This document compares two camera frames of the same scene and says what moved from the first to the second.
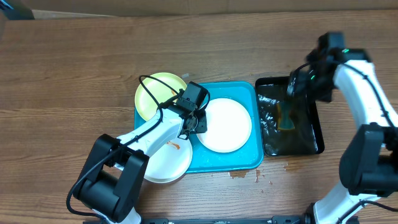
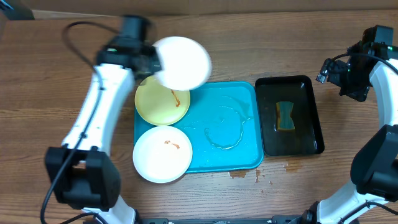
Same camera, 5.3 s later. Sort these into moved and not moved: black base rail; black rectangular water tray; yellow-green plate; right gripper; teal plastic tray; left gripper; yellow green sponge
Moved: left gripper; right gripper
Not moved: yellow green sponge; yellow-green plate; teal plastic tray; black rectangular water tray; black base rail
